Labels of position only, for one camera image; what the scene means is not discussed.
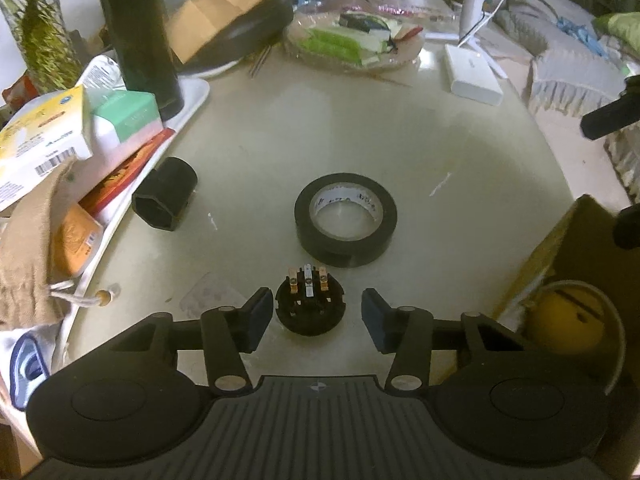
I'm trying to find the white flat box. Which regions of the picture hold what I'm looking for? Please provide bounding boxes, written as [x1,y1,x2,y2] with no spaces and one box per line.
[444,42,503,107]

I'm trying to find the clear plastic bag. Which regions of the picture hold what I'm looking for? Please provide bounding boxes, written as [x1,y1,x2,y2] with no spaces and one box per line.
[180,272,251,318]

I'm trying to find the blue cloth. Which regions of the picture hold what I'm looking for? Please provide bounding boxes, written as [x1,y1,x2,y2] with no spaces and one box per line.
[555,17,601,46]

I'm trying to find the green tissue pack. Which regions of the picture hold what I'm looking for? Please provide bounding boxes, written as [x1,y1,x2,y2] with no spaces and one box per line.
[92,91,166,161]

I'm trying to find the white and blue face mask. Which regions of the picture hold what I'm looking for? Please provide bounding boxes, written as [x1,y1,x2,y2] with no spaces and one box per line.
[7,332,51,408]

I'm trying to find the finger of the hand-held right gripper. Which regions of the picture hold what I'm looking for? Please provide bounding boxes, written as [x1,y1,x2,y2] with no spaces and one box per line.
[580,91,640,142]
[613,202,640,250]

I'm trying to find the black thermos bottle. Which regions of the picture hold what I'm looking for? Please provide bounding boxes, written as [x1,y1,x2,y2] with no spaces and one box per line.
[96,0,185,121]

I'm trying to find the black plug connector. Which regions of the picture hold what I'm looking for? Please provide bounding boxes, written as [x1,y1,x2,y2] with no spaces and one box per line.
[275,263,347,336]

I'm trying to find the yellow and white box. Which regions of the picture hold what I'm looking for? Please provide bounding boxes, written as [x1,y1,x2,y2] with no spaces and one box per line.
[0,85,96,213]

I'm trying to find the bundle of thin sticks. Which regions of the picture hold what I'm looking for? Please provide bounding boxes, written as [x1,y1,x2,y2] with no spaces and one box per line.
[248,47,273,78]

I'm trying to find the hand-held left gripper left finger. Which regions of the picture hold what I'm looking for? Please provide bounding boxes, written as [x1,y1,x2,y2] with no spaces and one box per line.
[75,287,274,397]

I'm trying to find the green snack packets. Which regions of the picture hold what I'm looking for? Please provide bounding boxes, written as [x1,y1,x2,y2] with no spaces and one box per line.
[300,27,396,67]

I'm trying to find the glass vase with plant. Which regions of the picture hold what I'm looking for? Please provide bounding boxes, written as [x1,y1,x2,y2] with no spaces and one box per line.
[0,0,83,93]

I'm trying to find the red book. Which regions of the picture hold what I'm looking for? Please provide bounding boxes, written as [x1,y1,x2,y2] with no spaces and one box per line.
[80,127,176,213]

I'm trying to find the grey fringed sofa cover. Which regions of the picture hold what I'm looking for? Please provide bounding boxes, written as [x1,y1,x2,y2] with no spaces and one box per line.
[492,0,640,196]

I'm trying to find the beige drawstring pouch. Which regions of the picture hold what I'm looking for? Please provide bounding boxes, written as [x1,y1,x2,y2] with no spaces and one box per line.
[0,157,121,328]

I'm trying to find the black tape roll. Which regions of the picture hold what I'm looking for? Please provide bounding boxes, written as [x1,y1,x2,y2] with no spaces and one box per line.
[294,172,398,268]

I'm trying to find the orange packet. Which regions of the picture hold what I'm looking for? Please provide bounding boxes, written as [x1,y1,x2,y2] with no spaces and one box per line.
[52,203,105,278]

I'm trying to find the yellow round toy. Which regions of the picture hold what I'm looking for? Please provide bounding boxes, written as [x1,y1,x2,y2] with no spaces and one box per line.
[522,282,626,381]

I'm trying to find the clear plastic snack plate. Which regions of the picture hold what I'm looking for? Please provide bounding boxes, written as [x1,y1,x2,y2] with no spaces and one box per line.
[282,5,426,73]

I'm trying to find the black hexagonal sleeve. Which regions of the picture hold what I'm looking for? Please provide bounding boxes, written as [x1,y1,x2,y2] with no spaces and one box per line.
[131,157,199,232]

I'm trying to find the brown paper envelope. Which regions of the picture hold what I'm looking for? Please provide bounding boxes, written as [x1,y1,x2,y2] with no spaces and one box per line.
[165,0,301,63]

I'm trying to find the brown cardboard box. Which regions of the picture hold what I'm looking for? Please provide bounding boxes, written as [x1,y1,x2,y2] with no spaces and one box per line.
[492,194,640,411]

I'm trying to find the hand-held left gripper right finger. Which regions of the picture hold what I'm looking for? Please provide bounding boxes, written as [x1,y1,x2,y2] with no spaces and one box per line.
[361,287,546,397]

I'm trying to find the black snack packet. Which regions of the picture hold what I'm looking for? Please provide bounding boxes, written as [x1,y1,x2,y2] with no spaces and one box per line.
[339,10,396,33]

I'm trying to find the green pillow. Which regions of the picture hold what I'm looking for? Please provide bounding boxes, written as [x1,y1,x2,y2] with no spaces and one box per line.
[592,12,640,48]

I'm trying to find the white tray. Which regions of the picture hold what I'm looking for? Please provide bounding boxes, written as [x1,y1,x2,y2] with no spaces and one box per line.
[50,77,211,361]

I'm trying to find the white plate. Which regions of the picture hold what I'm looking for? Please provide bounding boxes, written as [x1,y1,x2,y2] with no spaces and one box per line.
[177,57,246,79]

